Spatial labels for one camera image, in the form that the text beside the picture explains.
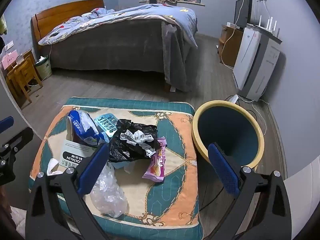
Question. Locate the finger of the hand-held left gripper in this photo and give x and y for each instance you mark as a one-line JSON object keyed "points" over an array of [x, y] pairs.
{"points": [[21, 138], [6, 124]]}

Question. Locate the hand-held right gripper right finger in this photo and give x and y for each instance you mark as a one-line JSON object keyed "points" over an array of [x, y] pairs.
{"points": [[223, 171]]}

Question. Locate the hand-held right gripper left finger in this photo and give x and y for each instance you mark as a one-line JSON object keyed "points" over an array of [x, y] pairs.
{"points": [[92, 171]]}

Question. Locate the white medicine box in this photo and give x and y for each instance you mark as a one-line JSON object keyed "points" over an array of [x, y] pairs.
{"points": [[72, 152]]}

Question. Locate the clear plastic bag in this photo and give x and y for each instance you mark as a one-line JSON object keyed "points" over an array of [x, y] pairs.
{"points": [[110, 192]]}

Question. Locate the white tissue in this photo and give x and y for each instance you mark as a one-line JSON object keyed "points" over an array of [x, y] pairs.
{"points": [[53, 166]]}

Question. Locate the black plastic bag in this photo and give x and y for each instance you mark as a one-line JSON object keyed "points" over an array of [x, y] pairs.
{"points": [[125, 147]]}

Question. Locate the yellow-rimmed blue waste bin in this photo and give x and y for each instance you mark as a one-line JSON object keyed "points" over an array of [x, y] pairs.
{"points": [[225, 130]]}

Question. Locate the blue tissue packet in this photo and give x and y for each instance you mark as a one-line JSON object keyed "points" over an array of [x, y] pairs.
{"points": [[82, 125]]}

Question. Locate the blue blister pack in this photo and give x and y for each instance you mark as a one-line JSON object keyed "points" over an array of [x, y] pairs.
{"points": [[106, 125]]}

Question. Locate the white paper label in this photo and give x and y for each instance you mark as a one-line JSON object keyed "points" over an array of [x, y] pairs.
{"points": [[140, 137]]}

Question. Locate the purple snack wrapper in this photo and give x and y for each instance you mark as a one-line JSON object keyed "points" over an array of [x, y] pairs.
{"points": [[157, 162]]}

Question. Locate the wooden chair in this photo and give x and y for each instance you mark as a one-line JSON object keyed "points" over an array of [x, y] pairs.
{"points": [[23, 77]]}

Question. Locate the pink box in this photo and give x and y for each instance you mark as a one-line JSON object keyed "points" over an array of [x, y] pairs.
{"points": [[8, 60]]}

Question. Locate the small green white wastebasket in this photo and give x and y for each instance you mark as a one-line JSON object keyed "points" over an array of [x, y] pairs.
{"points": [[44, 67]]}

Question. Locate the white power strip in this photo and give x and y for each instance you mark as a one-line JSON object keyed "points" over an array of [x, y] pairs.
{"points": [[233, 98]]}

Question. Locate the white air purifier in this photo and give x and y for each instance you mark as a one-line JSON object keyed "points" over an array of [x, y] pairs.
{"points": [[255, 62]]}

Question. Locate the wooden bed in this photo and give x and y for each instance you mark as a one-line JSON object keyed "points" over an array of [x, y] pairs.
{"points": [[112, 50]]}

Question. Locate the wooden cabinet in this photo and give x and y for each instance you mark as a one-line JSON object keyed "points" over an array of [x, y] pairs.
{"points": [[231, 47]]}

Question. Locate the grey hanging blanket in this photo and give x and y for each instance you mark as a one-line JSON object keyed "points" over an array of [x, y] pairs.
{"points": [[175, 55]]}

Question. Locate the white router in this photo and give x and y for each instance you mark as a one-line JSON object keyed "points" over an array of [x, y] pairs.
{"points": [[268, 26]]}

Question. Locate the blue printed duvet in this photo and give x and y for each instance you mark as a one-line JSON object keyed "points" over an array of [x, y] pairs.
{"points": [[130, 16]]}

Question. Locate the black monitor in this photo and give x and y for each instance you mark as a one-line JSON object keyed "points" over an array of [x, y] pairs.
{"points": [[243, 10]]}

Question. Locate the windowsill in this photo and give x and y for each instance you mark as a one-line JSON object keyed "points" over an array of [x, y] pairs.
{"points": [[197, 4]]}

